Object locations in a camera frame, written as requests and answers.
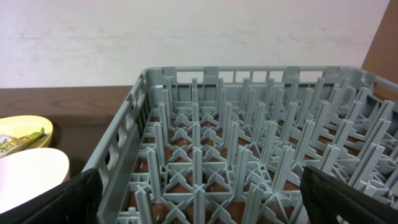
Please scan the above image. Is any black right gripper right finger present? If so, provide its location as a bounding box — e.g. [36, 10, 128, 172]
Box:
[300, 166, 397, 224]

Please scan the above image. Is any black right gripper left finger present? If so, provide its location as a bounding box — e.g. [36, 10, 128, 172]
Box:
[1, 168, 103, 224]

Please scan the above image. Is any pink bowl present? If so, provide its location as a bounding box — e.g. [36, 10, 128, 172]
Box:
[1, 148, 70, 213]

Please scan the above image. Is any green yellow snack wrapper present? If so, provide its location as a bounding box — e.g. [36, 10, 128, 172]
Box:
[1, 128, 45, 157]

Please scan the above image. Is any grey plastic dishwasher rack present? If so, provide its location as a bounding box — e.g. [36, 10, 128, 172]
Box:
[86, 67, 397, 223]

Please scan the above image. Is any dark brown serving tray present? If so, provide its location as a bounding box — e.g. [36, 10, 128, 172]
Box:
[47, 114, 113, 177]

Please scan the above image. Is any yellow plate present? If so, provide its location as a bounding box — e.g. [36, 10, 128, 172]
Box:
[1, 115, 53, 149]

